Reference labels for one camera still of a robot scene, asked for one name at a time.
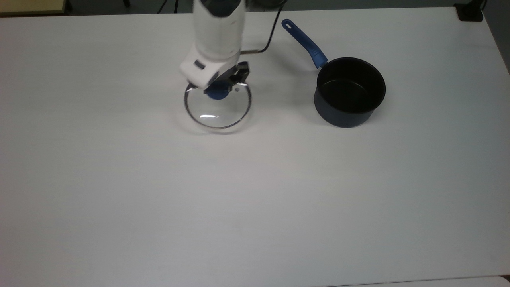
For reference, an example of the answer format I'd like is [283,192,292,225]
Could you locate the light wooden table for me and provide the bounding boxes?
[0,0,67,16]

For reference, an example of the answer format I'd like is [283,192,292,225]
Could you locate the glass lid with blue knob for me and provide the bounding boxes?
[184,78,252,130]

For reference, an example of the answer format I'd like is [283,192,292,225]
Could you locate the dark saucepan with blue handle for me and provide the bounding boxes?
[281,19,386,128]

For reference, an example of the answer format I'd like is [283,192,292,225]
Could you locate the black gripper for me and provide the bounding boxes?
[204,61,250,96]

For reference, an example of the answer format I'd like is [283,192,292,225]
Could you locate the white adjacent table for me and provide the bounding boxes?
[327,275,510,287]

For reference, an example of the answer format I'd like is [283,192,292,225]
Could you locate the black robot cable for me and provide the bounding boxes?
[239,0,286,55]

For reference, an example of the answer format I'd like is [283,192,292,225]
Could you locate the black table clamp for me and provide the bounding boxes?
[454,0,485,22]

